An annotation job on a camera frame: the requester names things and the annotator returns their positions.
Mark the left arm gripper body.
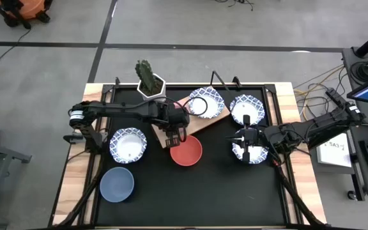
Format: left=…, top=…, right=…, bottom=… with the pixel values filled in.
left=153, top=102, right=191, bottom=137

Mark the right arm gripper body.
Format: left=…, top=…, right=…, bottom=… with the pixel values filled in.
left=238, top=114, right=268, bottom=164

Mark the blue patterned paper bowl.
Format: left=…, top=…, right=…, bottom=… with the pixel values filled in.
left=231, top=142, right=270, bottom=165
left=188, top=86, right=226, bottom=119
left=229, top=94, right=266, bottom=126
left=109, top=127, right=148, bottom=164

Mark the red plastic bowl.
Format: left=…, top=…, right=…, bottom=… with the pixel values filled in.
left=170, top=134, right=203, bottom=167

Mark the blue plastic bowl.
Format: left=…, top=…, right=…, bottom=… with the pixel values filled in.
left=99, top=166, right=135, bottom=203

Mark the wooden cutting board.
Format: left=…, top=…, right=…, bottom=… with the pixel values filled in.
left=151, top=70, right=233, bottom=150

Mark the white hexagonal plant pot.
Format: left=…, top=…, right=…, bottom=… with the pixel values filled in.
left=136, top=73, right=167, bottom=103

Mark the green cactus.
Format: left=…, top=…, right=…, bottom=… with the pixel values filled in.
left=135, top=59, right=156, bottom=95

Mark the black table mat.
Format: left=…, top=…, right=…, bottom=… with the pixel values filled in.
left=96, top=88, right=287, bottom=226

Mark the white paper sign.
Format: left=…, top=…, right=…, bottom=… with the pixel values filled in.
left=316, top=140, right=353, bottom=169

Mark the black power strip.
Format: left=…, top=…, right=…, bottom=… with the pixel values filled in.
left=325, top=88, right=340, bottom=100

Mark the orange round device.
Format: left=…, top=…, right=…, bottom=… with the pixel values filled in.
left=0, top=0, right=54, bottom=29

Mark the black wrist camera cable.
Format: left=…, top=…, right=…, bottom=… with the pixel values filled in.
left=171, top=95, right=209, bottom=118

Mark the coiled black cable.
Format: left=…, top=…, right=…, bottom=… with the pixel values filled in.
left=349, top=59, right=368, bottom=84

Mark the black cable bundle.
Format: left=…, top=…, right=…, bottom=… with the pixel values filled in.
left=214, top=0, right=255, bottom=12

